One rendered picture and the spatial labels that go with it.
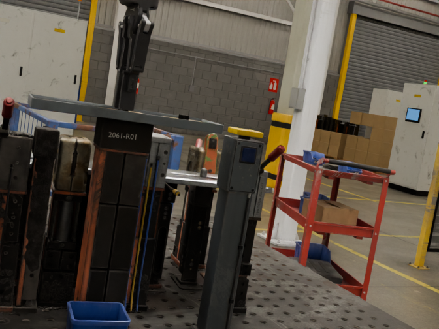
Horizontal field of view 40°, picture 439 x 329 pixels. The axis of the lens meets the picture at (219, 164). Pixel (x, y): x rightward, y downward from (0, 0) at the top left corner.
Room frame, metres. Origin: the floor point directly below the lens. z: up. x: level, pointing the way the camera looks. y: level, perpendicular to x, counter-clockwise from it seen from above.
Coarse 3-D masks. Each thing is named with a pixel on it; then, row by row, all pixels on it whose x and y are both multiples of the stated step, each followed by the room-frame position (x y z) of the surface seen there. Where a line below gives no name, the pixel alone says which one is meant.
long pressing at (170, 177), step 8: (32, 160) 1.44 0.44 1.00; (168, 176) 1.51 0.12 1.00; (176, 176) 1.55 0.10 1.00; (184, 176) 1.58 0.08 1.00; (192, 176) 1.60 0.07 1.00; (208, 176) 1.65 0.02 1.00; (216, 176) 1.68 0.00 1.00; (184, 184) 1.52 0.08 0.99; (192, 184) 1.52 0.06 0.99; (200, 184) 1.53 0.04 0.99; (208, 184) 1.54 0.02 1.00
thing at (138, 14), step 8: (120, 0) 1.18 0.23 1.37; (128, 0) 1.16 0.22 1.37; (136, 0) 1.16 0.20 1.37; (144, 0) 1.17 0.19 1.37; (152, 0) 1.18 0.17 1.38; (128, 8) 1.21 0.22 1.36; (136, 8) 1.18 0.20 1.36; (144, 8) 1.17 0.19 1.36; (152, 8) 1.19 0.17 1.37; (136, 16) 1.17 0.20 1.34; (128, 24) 1.20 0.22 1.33; (136, 24) 1.17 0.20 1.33; (136, 32) 1.18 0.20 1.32
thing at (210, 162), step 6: (210, 138) 1.77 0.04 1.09; (216, 138) 1.78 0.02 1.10; (204, 144) 1.78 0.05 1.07; (210, 144) 1.77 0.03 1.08; (216, 144) 1.77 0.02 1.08; (210, 150) 1.77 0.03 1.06; (216, 150) 1.78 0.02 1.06; (204, 156) 1.77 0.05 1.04; (210, 156) 1.77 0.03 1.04; (216, 156) 1.77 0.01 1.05; (204, 162) 1.76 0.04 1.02; (210, 162) 1.77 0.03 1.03; (216, 162) 1.77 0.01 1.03; (210, 168) 1.76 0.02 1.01
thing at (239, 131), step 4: (228, 128) 1.32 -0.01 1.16; (232, 128) 1.30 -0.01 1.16; (236, 128) 1.30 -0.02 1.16; (240, 128) 1.32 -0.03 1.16; (232, 132) 1.29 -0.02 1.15; (236, 132) 1.27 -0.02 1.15; (240, 132) 1.27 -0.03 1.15; (244, 132) 1.27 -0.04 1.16; (248, 132) 1.27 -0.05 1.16; (252, 132) 1.28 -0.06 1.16; (256, 132) 1.28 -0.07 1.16; (260, 132) 1.29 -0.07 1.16; (240, 136) 1.29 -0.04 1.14; (244, 136) 1.29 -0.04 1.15; (248, 136) 1.29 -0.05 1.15; (252, 136) 1.28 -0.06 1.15; (256, 136) 1.28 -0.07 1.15; (260, 136) 1.28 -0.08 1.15
